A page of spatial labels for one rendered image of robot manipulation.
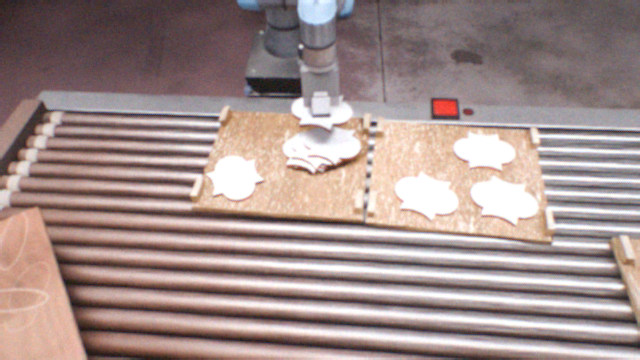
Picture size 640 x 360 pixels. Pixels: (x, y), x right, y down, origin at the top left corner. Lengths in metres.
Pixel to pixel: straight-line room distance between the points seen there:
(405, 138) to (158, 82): 2.15
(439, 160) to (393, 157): 0.11
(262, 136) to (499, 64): 2.16
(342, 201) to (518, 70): 2.23
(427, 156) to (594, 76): 2.17
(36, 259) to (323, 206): 0.61
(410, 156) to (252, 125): 0.44
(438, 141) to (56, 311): 0.95
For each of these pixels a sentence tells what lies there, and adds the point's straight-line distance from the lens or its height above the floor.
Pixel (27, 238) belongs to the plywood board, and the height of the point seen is 1.04.
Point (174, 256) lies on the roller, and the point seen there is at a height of 0.92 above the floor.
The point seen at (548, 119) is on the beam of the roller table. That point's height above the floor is 0.91.
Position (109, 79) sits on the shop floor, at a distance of 3.43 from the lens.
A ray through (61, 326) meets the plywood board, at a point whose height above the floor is 1.04.
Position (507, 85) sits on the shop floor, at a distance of 3.18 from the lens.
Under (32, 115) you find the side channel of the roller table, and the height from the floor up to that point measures 0.95.
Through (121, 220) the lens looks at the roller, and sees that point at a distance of 1.33.
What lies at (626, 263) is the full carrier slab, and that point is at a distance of 1.27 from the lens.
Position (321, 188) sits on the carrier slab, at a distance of 1.26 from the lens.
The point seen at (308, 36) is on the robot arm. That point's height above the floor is 1.29.
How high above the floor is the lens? 1.89
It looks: 47 degrees down
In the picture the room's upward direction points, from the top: 3 degrees counter-clockwise
